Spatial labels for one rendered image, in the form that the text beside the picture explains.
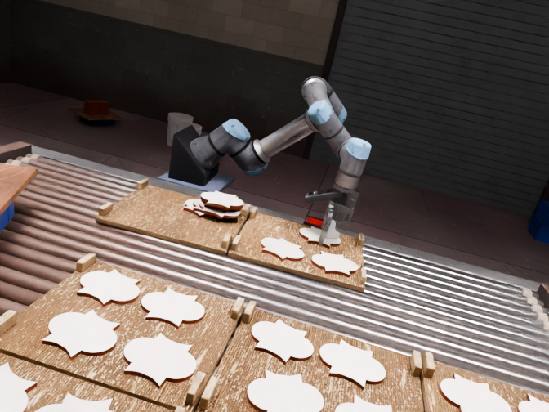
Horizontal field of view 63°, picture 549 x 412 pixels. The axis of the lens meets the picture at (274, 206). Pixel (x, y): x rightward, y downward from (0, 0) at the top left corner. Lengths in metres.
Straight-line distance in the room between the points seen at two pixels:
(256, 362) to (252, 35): 5.58
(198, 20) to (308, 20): 1.48
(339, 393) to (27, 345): 0.60
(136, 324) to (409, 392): 0.59
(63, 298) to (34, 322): 0.09
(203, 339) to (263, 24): 5.52
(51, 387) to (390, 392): 0.64
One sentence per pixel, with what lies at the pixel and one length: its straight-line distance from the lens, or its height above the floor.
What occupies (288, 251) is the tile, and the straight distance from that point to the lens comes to 1.38.
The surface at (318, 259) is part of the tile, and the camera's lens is 1.38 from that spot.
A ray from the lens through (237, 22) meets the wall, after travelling 6.35.
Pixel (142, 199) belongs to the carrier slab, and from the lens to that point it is 1.60.
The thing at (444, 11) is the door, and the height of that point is 2.15.
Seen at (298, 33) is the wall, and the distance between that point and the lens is 6.15.
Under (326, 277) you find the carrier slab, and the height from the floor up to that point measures 0.94.
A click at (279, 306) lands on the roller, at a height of 0.91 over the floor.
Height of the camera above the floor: 1.56
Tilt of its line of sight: 21 degrees down
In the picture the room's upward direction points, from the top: 12 degrees clockwise
